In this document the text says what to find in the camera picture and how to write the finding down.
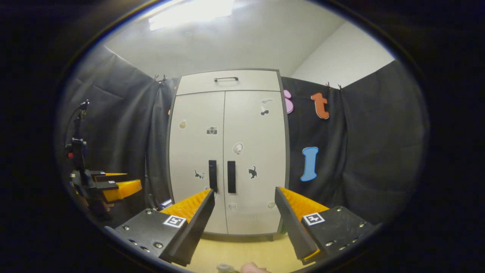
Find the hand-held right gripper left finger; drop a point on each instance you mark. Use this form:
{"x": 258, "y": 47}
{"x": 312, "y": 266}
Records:
{"x": 195, "y": 235}

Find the white cabinet drawer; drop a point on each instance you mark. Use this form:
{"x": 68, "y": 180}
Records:
{"x": 257, "y": 81}

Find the white cabinet door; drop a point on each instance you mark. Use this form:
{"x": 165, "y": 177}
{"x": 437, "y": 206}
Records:
{"x": 257, "y": 132}
{"x": 193, "y": 151}

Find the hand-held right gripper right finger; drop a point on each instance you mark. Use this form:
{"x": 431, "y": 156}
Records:
{"x": 291, "y": 227}

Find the black backdrop cloth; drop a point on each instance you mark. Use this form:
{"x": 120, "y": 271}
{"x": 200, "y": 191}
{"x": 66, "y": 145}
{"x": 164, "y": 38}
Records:
{"x": 379, "y": 151}

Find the white and grey cabinet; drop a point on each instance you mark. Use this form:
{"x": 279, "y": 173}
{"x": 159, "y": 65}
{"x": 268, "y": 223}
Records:
{"x": 246, "y": 236}

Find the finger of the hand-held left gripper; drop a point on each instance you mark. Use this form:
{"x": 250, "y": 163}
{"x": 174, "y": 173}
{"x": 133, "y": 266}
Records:
{"x": 125, "y": 189}
{"x": 104, "y": 177}

